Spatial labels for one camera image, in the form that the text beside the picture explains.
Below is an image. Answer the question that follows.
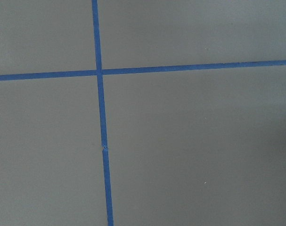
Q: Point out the brown paper table cover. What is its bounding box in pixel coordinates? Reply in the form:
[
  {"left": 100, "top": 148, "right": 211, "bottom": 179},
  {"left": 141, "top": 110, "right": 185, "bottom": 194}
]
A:
[{"left": 0, "top": 0, "right": 286, "bottom": 226}]

